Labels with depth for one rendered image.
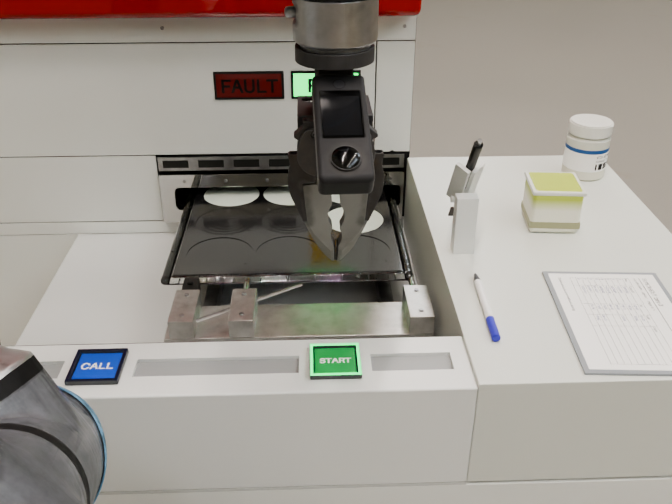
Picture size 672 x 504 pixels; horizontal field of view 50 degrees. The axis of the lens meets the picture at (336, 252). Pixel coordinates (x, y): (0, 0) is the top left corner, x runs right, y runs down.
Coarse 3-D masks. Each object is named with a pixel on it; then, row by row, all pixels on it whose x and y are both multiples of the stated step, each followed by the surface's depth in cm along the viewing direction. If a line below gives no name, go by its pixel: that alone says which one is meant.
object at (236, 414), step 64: (64, 384) 77; (128, 384) 77; (192, 384) 77; (256, 384) 77; (320, 384) 77; (384, 384) 77; (448, 384) 77; (128, 448) 79; (192, 448) 80; (256, 448) 80; (320, 448) 80; (384, 448) 81; (448, 448) 81
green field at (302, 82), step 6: (294, 78) 123; (300, 78) 123; (306, 78) 123; (294, 84) 123; (300, 84) 123; (306, 84) 123; (294, 90) 124; (300, 90) 124; (306, 90) 124; (294, 96) 124
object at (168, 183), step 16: (160, 176) 130; (176, 176) 130; (192, 176) 130; (208, 176) 130; (224, 176) 130; (240, 176) 130; (256, 176) 130; (272, 176) 130; (384, 176) 131; (400, 176) 131; (160, 192) 131; (400, 192) 133; (176, 208) 133; (400, 208) 135
